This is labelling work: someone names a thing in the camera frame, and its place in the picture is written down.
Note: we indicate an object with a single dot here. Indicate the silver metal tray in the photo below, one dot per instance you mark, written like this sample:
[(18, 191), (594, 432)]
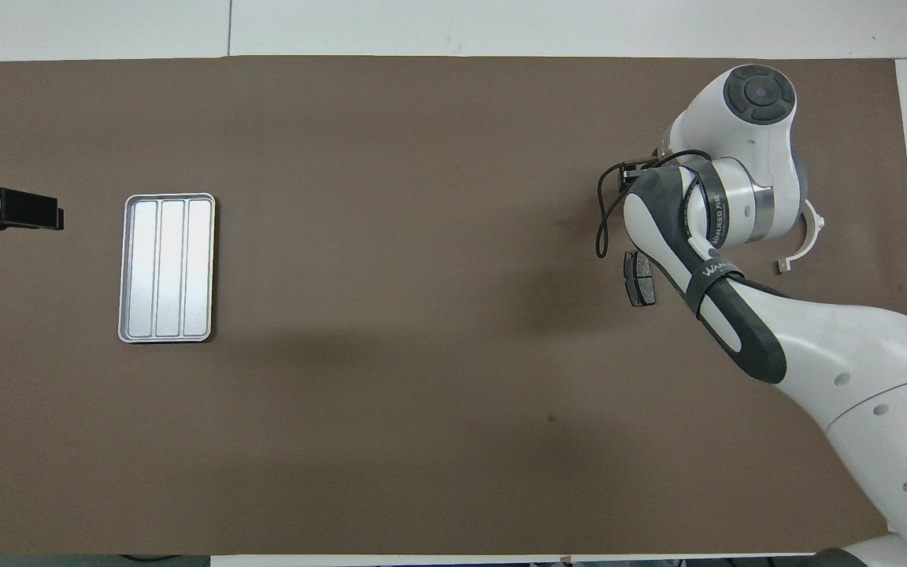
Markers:
[(170, 268)]

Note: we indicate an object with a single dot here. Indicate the brown table mat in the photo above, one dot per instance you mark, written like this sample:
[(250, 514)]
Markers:
[(422, 236)]

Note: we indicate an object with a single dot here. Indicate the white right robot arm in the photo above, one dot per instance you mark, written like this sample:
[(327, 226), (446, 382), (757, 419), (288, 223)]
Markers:
[(855, 370)]

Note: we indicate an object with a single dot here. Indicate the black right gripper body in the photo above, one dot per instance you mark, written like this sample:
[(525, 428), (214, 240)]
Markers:
[(631, 177)]

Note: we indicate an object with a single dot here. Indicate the white semicircular bracket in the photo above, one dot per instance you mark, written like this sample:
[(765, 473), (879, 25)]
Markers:
[(814, 232)]

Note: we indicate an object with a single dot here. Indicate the rectangular dark grey brake pad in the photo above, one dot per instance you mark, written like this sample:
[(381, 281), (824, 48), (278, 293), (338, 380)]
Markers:
[(640, 287)]

